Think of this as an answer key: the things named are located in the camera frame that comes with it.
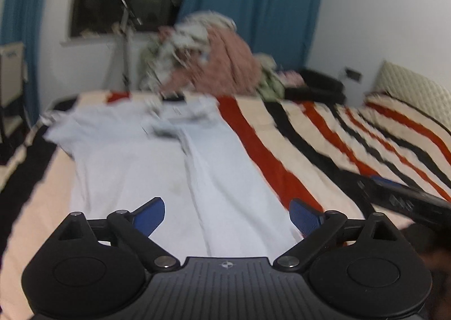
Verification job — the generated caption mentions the green garment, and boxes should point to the green garment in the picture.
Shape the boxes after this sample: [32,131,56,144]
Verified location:
[255,54,285,100]

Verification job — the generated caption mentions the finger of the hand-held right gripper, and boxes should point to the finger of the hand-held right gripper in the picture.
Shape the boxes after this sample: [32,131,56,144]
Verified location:
[347,170,406,202]

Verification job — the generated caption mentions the black bag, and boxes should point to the black bag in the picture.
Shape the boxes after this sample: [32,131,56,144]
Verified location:
[284,68,348,105]

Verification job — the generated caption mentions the light blue shirt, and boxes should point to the light blue shirt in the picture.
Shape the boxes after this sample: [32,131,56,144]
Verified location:
[44,94,304,258]

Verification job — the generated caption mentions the pink garment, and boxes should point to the pink garment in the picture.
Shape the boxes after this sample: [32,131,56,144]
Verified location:
[162,26,263,95]

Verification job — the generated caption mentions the white window sill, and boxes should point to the white window sill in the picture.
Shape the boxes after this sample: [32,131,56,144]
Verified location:
[60,33,160,47]

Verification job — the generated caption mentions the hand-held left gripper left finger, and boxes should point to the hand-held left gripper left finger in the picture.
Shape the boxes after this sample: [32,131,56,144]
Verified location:
[53,197,181,271]

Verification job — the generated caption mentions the red black striped blanket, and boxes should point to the red black striped blanket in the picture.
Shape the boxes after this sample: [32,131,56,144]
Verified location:
[0,89,451,320]

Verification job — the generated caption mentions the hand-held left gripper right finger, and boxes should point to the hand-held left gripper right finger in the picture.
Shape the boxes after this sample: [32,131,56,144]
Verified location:
[273,198,399,271]

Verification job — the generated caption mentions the pile of clothes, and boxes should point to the pile of clothes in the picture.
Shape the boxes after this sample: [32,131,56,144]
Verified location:
[139,12,236,91]

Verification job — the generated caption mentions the cream quilted pillow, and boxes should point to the cream quilted pillow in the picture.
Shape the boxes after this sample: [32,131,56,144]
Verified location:
[373,61,451,127]

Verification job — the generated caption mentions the grey metal stand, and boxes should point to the grey metal stand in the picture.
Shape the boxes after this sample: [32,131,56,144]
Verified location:
[106,0,143,92]

